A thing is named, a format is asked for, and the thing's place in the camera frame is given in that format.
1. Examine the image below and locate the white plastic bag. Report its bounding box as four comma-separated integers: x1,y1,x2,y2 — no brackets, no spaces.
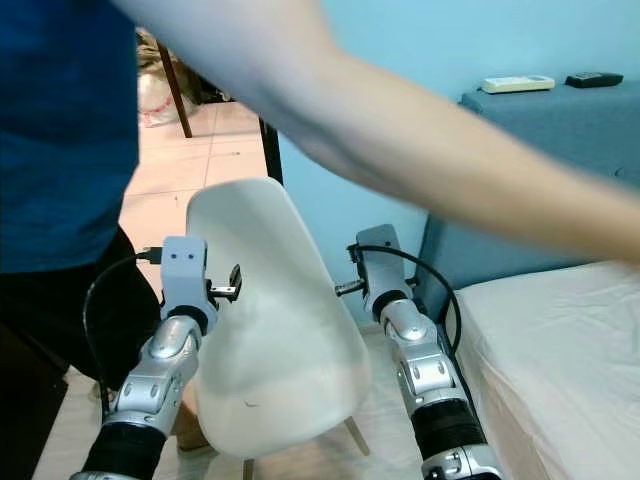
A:
138,68,189,128

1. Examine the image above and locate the dark cabinet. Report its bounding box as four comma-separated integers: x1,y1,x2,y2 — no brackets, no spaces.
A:
0,320,67,480

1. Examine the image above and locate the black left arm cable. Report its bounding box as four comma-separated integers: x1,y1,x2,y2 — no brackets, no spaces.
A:
81,247,167,401

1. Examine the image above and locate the person in blue shirt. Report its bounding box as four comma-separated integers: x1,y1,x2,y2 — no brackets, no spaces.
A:
0,0,143,401

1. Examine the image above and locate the white plastic chair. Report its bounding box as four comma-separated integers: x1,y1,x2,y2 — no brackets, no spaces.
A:
185,177,373,480

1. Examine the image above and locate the black door frame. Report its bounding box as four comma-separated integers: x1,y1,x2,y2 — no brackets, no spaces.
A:
258,118,283,186

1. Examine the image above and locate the white bed mattress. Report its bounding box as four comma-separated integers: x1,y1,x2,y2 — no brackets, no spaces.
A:
455,260,640,480

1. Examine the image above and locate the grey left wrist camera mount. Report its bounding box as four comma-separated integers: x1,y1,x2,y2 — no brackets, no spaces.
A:
160,236,213,321

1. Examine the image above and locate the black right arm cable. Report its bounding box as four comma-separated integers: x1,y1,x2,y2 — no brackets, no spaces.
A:
360,244,464,357

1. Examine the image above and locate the white remote control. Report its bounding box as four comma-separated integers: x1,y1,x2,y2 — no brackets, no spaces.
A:
480,75,556,95

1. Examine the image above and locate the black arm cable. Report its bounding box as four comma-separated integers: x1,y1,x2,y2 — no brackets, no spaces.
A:
360,244,464,357
81,247,167,401

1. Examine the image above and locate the dark wooden furniture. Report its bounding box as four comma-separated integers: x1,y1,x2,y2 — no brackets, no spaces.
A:
155,38,261,139

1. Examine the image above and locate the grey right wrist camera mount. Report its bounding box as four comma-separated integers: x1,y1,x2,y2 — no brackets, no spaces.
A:
353,225,411,311

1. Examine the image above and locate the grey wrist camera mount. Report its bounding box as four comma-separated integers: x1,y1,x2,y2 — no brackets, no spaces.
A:
160,236,213,321
353,225,411,311

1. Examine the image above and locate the black remote control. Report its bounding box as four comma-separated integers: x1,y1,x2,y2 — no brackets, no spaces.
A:
565,71,625,89

